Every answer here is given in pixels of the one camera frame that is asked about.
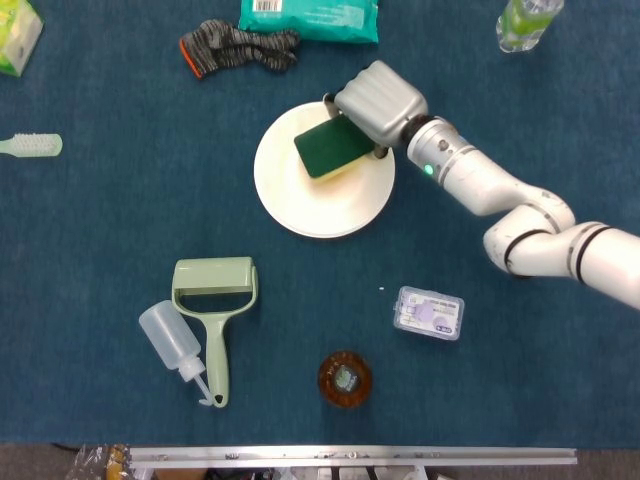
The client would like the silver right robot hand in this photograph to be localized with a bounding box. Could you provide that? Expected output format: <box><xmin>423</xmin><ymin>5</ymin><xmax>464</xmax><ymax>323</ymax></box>
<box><xmin>322</xmin><ymin>60</ymin><xmax>430</xmax><ymax>160</ymax></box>

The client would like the green yellow sponge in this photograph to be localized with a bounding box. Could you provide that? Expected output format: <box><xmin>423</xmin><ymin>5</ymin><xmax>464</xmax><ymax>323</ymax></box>
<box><xmin>293</xmin><ymin>115</ymin><xmax>376</xmax><ymax>184</ymax></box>

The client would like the white round plate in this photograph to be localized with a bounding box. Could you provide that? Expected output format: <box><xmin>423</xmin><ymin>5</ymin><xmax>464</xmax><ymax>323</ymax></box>
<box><xmin>253</xmin><ymin>101</ymin><xmax>397</xmax><ymax>240</ymax></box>

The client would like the teal wet wipes pack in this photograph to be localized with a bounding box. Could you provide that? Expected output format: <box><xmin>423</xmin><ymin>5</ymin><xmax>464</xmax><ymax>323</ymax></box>
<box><xmin>237</xmin><ymin>0</ymin><xmax>380</xmax><ymax>45</ymax></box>

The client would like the clear green drink bottle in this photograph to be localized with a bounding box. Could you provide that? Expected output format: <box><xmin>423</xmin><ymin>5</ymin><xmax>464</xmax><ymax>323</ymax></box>
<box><xmin>495</xmin><ymin>0</ymin><xmax>565</xmax><ymax>54</ymax></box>

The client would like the grey striped knit glove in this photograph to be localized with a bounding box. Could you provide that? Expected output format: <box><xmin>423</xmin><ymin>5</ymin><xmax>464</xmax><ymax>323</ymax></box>
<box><xmin>178</xmin><ymin>18</ymin><xmax>302</xmax><ymax>81</ymax></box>

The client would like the clear box purple label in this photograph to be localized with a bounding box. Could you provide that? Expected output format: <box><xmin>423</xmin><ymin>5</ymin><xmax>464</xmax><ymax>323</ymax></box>
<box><xmin>392</xmin><ymin>285</ymin><xmax>466</xmax><ymax>343</ymax></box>

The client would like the pale green lint roller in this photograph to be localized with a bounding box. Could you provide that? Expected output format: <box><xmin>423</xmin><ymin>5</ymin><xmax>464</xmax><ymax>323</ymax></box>
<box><xmin>171</xmin><ymin>256</ymin><xmax>260</xmax><ymax>410</ymax></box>

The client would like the orange round tape dispenser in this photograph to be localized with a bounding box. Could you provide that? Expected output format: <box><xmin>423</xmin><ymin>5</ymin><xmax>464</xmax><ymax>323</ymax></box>
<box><xmin>317</xmin><ymin>349</ymin><xmax>374</xmax><ymax>410</ymax></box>

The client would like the teal felt table cloth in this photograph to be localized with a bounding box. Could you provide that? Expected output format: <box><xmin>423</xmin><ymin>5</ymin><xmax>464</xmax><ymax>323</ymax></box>
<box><xmin>0</xmin><ymin>0</ymin><xmax>640</xmax><ymax>446</ymax></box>

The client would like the translucent squeeze bottle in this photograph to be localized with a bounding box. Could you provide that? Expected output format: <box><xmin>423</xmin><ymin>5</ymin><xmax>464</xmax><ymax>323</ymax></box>
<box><xmin>138</xmin><ymin>299</ymin><xmax>214</xmax><ymax>407</ymax></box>

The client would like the pale green brush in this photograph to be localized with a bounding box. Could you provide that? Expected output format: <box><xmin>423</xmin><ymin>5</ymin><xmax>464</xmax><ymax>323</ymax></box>
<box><xmin>0</xmin><ymin>132</ymin><xmax>64</xmax><ymax>159</ymax></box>

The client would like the yellow green tissue pack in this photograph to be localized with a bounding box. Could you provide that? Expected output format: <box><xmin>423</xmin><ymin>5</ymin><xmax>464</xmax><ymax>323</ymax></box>
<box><xmin>0</xmin><ymin>0</ymin><xmax>45</xmax><ymax>79</ymax></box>

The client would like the crinkled clear plastic bag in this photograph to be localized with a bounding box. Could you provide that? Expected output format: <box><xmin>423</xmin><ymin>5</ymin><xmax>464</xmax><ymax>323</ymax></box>
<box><xmin>64</xmin><ymin>442</ymin><xmax>132</xmax><ymax>480</ymax></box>

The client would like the aluminium frame rail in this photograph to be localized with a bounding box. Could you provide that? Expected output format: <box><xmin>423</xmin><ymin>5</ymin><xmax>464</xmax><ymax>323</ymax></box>
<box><xmin>128</xmin><ymin>446</ymin><xmax>578</xmax><ymax>470</ymax></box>

